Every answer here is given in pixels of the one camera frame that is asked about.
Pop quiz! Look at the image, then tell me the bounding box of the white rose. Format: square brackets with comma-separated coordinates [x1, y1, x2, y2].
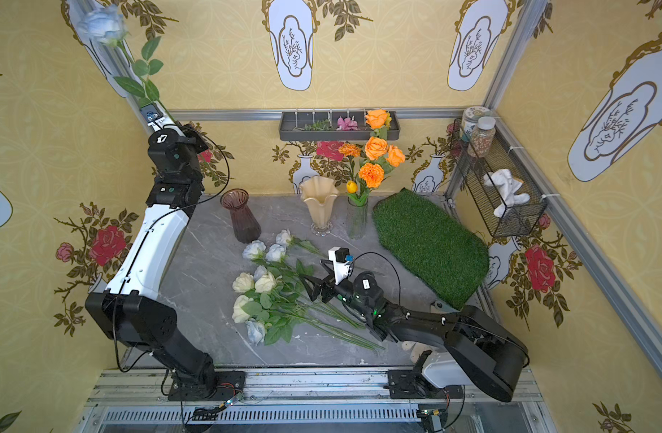
[245, 319, 267, 346]
[79, 1, 164, 108]
[276, 229, 322, 255]
[264, 239, 327, 292]
[243, 240, 304, 281]

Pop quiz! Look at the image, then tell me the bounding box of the white rose top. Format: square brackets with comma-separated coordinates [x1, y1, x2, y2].
[276, 229, 322, 255]

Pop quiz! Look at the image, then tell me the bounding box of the yellow orange tulip stem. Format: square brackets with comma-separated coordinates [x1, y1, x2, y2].
[347, 180, 371, 207]

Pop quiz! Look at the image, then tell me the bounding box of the small orange marigold stem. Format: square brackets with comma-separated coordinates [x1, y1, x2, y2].
[358, 162, 384, 206]

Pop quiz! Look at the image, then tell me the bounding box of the orange marigold flower stem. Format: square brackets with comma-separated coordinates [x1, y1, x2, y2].
[339, 143, 362, 182]

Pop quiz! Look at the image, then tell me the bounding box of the orange rose stem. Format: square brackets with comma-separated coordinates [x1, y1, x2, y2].
[365, 109, 392, 141]
[363, 136, 388, 162]
[375, 145, 406, 180]

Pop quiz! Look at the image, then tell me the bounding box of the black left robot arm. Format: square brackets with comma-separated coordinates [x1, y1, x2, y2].
[85, 124, 245, 402]

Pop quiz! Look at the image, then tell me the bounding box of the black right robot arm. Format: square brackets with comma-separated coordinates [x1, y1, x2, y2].
[300, 259, 530, 402]

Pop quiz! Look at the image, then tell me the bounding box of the white rose bottom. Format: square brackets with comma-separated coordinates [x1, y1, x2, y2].
[245, 319, 267, 346]

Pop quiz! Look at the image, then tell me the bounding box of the beige work glove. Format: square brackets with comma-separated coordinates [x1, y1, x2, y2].
[401, 341, 433, 364]

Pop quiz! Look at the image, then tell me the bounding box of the clear glass vase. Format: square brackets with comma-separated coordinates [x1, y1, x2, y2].
[347, 198, 368, 240]

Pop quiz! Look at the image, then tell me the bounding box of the cream ruffled vase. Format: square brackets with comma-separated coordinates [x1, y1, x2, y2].
[300, 176, 340, 236]

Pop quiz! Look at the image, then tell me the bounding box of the dark purple glass vase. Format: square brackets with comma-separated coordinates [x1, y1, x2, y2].
[220, 189, 262, 244]

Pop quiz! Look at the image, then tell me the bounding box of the green artificial grass mat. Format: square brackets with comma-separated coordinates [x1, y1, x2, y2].
[373, 189, 489, 310]

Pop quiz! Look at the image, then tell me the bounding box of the pink flower in planter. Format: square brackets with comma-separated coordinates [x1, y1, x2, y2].
[336, 117, 358, 131]

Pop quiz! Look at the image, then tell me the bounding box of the white cloth figure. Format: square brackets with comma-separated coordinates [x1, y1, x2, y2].
[483, 169, 531, 218]

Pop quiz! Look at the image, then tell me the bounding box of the jar with white lid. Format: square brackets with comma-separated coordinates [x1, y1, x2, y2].
[467, 117, 496, 158]

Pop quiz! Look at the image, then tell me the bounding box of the glass jar with floral lid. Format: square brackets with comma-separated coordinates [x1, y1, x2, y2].
[460, 106, 492, 142]

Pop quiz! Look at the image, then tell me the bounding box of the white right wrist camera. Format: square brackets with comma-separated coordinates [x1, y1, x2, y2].
[328, 247, 354, 286]

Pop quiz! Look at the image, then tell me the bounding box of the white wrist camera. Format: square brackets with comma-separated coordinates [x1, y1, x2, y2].
[140, 102, 165, 131]
[328, 247, 354, 286]

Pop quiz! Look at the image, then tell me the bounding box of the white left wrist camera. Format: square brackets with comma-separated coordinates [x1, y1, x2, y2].
[140, 102, 165, 131]

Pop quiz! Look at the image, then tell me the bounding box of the grey wall planter shelf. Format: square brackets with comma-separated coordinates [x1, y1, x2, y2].
[279, 110, 373, 142]

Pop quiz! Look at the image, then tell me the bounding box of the black wire wall basket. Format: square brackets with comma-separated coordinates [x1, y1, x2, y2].
[450, 120, 548, 237]

